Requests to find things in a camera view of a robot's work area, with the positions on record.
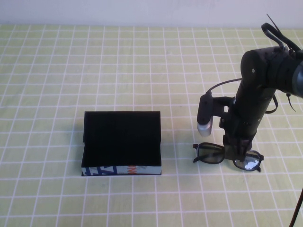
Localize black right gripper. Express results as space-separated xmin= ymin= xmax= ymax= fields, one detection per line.
xmin=219 ymin=79 xmax=276 ymax=160

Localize black framed glasses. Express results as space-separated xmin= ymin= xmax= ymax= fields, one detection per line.
xmin=192 ymin=142 xmax=265 ymax=173

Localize black glasses case printed sides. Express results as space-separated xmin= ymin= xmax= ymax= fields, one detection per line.
xmin=81 ymin=111 xmax=163 ymax=177

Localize green checked tablecloth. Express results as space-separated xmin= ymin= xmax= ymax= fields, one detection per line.
xmin=0 ymin=23 xmax=303 ymax=227

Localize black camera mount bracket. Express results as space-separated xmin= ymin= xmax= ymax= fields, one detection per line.
xmin=212 ymin=96 xmax=236 ymax=120

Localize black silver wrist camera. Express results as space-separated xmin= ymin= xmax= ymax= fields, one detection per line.
xmin=196 ymin=94 xmax=214 ymax=137

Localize thin black camera cable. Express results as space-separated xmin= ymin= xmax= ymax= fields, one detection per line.
xmin=205 ymin=21 xmax=297 ymax=114

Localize black cable tie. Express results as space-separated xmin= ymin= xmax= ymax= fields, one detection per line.
xmin=266 ymin=13 xmax=284 ymax=34
xmin=285 ymin=93 xmax=297 ymax=114

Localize black hanging cable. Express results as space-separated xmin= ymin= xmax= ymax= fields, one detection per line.
xmin=289 ymin=186 xmax=303 ymax=227

